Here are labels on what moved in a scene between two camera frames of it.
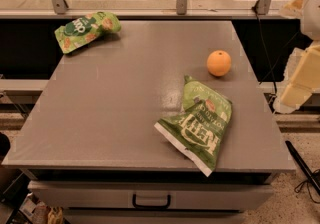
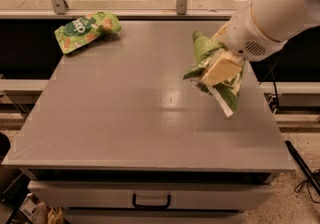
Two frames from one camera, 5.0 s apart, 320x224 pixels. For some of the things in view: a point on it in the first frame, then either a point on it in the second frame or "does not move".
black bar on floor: [303, 166] does not move
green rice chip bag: [84, 30] does not move
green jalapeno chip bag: [196, 132] -> [226, 93]
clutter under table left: [39, 212] does not move
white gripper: [312, 14] -> [245, 35]
